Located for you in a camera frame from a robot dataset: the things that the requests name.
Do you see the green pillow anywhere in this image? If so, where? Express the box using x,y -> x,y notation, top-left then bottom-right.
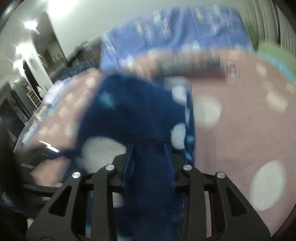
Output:
258,42 -> 295,62

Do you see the beige pleated curtain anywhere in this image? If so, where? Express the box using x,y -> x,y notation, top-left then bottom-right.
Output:
241,1 -> 295,55

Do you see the teal crumpled blanket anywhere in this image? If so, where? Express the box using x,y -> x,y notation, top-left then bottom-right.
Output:
52,60 -> 97,82

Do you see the floral folded garment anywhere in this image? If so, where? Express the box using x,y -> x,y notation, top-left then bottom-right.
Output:
156,56 -> 223,74

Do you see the blue tree print pillow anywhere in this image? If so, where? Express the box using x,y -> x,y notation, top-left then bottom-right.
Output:
100,4 -> 253,72

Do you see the lavender folded cloth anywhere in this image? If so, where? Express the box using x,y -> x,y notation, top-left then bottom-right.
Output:
42,78 -> 71,105

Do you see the pink polka dot bedspread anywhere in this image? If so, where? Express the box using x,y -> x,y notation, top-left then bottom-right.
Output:
23,49 -> 295,240

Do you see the dark patterned pillow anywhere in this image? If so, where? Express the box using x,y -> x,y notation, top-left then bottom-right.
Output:
67,40 -> 101,68

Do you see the navy fleece star pajama top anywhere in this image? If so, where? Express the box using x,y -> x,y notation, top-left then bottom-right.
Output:
63,74 -> 195,240

